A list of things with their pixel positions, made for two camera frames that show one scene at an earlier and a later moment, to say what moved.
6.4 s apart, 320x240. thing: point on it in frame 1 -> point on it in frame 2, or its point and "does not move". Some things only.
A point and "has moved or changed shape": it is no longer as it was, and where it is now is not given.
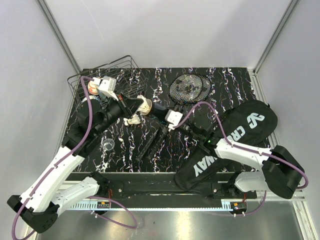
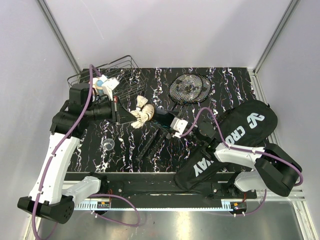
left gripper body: (117, 108) does not move
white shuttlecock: (135, 119) has moved or changed shape
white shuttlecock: (145, 107) has moved or changed shape
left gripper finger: (132, 104) -> (122, 110)
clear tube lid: (108, 144) does not move
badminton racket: (183, 89) does not move
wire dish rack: (129, 80) does not move
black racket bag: (247, 124) does not move
